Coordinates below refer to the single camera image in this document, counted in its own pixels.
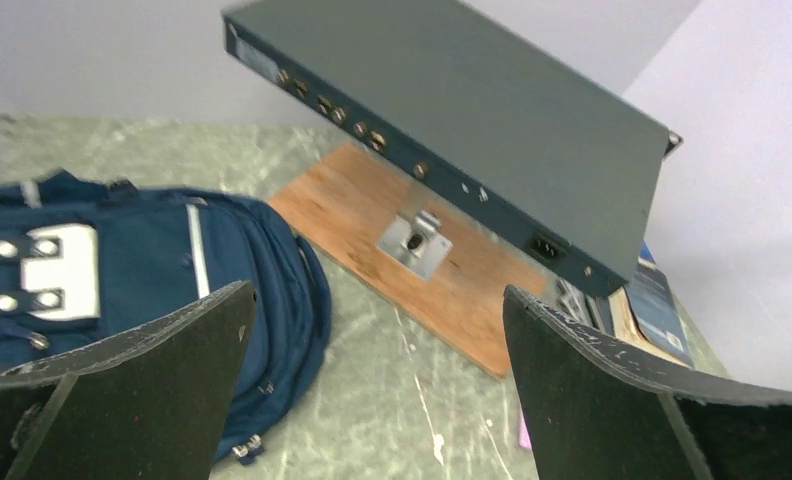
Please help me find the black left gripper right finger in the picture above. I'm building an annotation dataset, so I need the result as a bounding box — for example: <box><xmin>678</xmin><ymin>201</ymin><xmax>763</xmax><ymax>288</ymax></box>
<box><xmin>503</xmin><ymin>285</ymin><xmax>792</xmax><ymax>479</ymax></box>

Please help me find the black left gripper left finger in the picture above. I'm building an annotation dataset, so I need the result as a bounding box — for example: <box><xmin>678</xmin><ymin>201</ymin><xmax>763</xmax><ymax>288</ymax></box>
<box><xmin>0</xmin><ymin>281</ymin><xmax>256</xmax><ymax>479</ymax></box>

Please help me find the navy blue student backpack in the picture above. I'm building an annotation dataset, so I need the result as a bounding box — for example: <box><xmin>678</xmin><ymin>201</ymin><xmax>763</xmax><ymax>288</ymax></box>
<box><xmin>0</xmin><ymin>170</ymin><xmax>332</xmax><ymax>465</ymax></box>

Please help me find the pink highlighter pen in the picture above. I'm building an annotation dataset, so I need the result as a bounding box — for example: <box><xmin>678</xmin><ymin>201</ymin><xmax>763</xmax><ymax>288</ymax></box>
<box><xmin>518</xmin><ymin>410</ymin><xmax>532</xmax><ymax>451</ymax></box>

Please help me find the blue paperback book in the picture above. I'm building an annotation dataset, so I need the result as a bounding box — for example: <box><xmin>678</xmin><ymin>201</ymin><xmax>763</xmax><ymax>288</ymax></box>
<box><xmin>608</xmin><ymin>244</ymin><xmax>694</xmax><ymax>369</ymax></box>

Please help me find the brown wooden base board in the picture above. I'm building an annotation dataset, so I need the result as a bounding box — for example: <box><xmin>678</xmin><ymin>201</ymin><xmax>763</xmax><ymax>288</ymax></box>
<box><xmin>269</xmin><ymin>144</ymin><xmax>547</xmax><ymax>378</ymax></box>

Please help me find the dark grey rack unit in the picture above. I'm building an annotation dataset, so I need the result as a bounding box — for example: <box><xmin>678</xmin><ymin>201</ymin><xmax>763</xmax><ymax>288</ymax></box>
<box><xmin>221</xmin><ymin>0</ymin><xmax>681</xmax><ymax>297</ymax></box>

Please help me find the metal mounting bracket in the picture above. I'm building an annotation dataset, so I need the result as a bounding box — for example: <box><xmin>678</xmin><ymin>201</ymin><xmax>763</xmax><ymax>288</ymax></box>
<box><xmin>376</xmin><ymin>210</ymin><xmax>453</xmax><ymax>282</ymax></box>

